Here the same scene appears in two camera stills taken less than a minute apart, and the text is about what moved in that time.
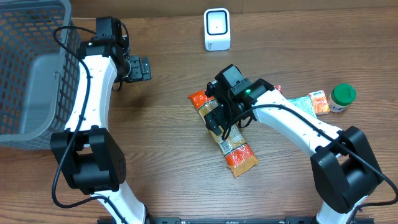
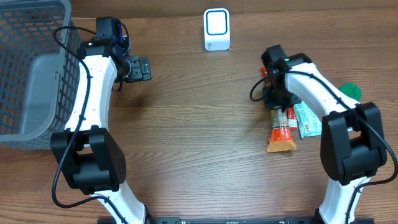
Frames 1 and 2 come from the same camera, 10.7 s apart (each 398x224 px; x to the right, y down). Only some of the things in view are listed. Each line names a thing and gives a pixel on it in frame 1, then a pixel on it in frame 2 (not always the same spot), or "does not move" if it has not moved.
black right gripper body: [214, 118] → [273, 101]
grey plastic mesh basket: [39, 79] does not move
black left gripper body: [137, 68] does not move
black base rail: [245, 220] does not move
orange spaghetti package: [238, 154] → [280, 138]
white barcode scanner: [217, 29] does not move
